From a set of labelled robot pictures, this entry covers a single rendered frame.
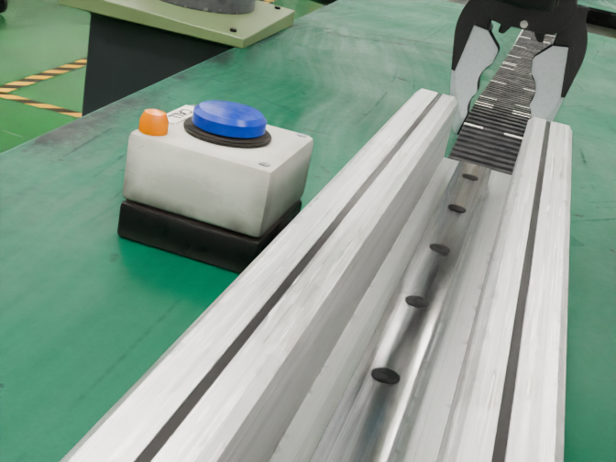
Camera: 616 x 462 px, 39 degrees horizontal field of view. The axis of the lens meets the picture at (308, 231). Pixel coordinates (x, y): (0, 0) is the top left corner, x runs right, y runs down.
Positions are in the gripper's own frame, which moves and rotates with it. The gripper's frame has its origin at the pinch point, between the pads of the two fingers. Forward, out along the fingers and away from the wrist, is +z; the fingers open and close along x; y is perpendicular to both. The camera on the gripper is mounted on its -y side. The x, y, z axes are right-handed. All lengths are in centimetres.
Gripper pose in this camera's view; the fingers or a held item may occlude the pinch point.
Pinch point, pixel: (493, 130)
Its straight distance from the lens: 74.8
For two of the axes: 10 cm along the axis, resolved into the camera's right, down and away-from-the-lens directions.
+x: -9.4, -2.8, 1.9
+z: -1.9, 9.1, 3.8
